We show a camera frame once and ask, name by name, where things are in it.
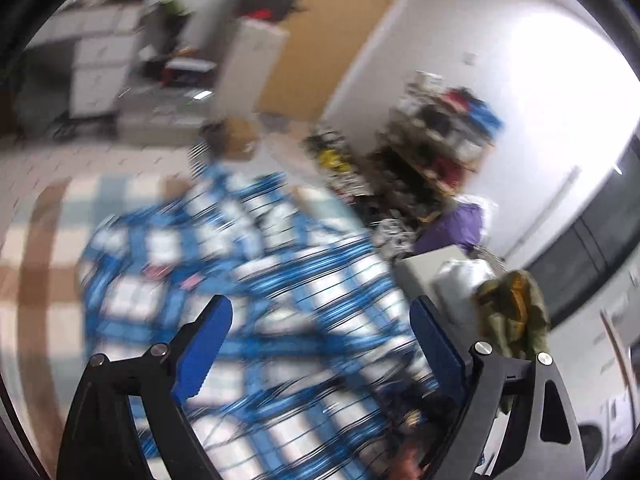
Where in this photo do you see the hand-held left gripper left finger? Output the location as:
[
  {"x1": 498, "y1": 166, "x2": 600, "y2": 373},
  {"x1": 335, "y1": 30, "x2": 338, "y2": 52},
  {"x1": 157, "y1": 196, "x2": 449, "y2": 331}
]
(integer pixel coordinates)
[{"x1": 56, "y1": 294, "x2": 234, "y2": 480}]

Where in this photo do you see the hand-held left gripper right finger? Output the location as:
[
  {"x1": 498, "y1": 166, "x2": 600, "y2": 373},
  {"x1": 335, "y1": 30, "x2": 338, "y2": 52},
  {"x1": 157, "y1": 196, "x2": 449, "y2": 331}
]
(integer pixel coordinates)
[{"x1": 409, "y1": 296, "x2": 587, "y2": 480}]

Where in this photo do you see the blue plaid shirt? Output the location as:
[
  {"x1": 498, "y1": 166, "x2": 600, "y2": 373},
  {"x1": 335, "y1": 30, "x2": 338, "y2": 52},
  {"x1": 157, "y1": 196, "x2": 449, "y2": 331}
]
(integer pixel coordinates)
[{"x1": 75, "y1": 145, "x2": 481, "y2": 480}]

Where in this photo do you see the white plastic bag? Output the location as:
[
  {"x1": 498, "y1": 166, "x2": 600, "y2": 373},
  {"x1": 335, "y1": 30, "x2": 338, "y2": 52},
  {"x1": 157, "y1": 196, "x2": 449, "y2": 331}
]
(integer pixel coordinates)
[{"x1": 432, "y1": 258, "x2": 496, "y2": 331}]

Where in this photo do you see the olive green garment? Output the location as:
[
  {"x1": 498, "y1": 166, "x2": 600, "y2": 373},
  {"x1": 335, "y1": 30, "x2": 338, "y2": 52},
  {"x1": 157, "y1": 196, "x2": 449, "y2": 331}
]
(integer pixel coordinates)
[{"x1": 475, "y1": 270, "x2": 551, "y2": 413}]

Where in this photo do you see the grey box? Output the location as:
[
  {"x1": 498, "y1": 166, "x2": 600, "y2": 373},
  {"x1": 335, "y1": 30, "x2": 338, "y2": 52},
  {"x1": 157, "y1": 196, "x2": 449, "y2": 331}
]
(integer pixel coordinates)
[{"x1": 397, "y1": 245, "x2": 471, "y2": 331}]

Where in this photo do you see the purple bag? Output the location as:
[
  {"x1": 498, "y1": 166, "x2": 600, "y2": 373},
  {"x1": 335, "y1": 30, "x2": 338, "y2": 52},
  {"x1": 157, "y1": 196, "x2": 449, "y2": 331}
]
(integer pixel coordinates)
[{"x1": 415, "y1": 202, "x2": 483, "y2": 256}]

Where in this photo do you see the brown and white checkered blanket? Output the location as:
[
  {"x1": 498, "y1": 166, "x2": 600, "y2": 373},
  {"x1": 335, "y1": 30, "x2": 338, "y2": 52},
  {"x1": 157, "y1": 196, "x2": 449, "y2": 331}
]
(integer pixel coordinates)
[{"x1": 0, "y1": 172, "x2": 361, "y2": 461}]

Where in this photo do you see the cluttered storage shelf rack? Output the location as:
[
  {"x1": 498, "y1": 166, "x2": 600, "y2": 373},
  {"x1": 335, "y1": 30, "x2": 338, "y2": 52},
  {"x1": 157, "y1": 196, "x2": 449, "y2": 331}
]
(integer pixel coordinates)
[{"x1": 370, "y1": 72, "x2": 506, "y2": 221}]

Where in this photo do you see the cardboard box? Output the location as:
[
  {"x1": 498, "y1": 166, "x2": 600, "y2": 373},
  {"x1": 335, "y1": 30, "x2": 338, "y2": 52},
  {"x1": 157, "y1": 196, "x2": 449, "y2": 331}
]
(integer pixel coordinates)
[{"x1": 200, "y1": 119, "x2": 261, "y2": 161}]

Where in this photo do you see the pile of small floor clutter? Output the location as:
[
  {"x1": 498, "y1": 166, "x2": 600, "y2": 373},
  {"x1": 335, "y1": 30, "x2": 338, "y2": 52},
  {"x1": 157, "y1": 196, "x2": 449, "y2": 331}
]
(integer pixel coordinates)
[{"x1": 305, "y1": 130, "x2": 371, "y2": 196}]

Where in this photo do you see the red and black appliance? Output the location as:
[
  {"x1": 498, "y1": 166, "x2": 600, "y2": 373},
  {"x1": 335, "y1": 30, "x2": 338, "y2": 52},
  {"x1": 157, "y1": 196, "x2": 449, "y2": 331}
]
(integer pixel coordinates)
[{"x1": 160, "y1": 57, "x2": 216, "y2": 86}]

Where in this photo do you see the tall white cabinet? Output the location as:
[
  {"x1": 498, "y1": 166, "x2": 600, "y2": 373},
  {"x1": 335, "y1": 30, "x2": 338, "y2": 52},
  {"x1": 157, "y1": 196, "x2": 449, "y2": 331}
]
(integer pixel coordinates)
[{"x1": 215, "y1": 20, "x2": 291, "y2": 121}]

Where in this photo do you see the white desk with drawers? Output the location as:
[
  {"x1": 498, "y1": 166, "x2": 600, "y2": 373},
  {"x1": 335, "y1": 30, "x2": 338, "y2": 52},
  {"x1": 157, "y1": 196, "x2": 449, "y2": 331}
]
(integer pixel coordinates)
[{"x1": 30, "y1": 5, "x2": 146, "y2": 121}]

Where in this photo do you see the wooden door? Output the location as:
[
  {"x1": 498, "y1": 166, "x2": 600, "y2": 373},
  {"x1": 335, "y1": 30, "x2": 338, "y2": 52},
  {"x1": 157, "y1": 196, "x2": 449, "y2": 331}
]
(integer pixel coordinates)
[{"x1": 255, "y1": 0, "x2": 426, "y2": 121}]

